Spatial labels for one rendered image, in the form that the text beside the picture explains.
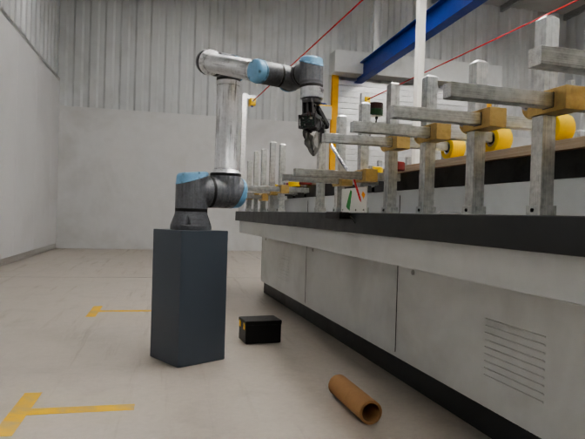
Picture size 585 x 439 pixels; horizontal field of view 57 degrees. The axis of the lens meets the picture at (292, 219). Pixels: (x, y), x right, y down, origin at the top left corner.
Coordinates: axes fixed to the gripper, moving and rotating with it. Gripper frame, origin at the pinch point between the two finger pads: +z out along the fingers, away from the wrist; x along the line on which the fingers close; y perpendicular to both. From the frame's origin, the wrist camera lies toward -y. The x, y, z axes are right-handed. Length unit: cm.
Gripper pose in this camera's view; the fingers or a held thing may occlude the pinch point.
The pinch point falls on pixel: (314, 152)
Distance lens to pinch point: 212.0
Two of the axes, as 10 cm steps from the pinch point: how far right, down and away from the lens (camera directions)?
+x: 9.0, -0.2, -4.3
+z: 0.1, 10.0, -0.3
